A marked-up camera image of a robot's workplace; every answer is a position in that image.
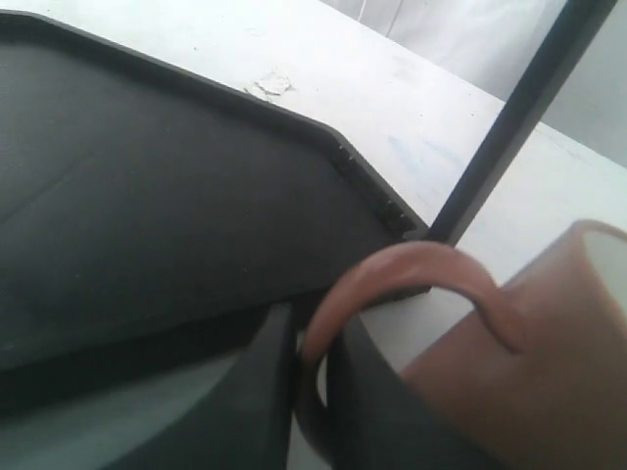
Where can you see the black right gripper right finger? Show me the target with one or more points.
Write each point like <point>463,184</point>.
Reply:
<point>377,423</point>

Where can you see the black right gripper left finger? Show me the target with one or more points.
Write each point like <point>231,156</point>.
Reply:
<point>232,413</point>

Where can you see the pink ceramic mug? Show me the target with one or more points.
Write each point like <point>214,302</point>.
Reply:
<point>535,374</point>

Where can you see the black metal shelf rack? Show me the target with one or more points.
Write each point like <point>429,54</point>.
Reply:
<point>150,217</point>

